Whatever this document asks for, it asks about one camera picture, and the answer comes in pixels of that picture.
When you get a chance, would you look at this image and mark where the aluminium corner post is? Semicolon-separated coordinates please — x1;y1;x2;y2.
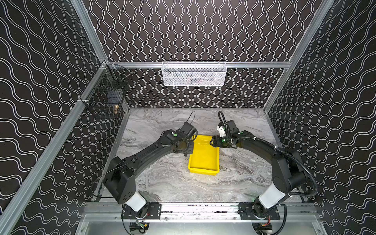
263;0;334;114

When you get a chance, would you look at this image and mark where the clear mesh wall basket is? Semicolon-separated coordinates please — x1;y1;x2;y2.
161;65;227;87

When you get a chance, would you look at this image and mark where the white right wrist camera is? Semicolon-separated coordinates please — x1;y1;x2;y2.
216;125;227;138

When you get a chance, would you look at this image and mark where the aluminium back crossbar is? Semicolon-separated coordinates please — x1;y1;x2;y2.
108;61;292;69

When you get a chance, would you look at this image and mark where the aluminium left frame bar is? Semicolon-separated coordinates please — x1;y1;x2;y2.
1;61;107;235

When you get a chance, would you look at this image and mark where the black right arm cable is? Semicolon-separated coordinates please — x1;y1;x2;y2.
234;136;318;197

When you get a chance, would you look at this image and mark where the black wire wall basket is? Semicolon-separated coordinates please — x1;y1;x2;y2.
83;62;134;120

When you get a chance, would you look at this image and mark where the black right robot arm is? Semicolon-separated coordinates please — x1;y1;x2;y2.
210;120;318;219

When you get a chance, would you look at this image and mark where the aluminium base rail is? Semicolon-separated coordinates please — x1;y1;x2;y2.
76;202;327;235

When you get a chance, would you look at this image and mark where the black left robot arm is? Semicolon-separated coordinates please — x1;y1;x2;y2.
103;122;198;219

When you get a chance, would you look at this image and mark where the yellow plastic bin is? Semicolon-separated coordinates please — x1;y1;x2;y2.
188;135;220;176

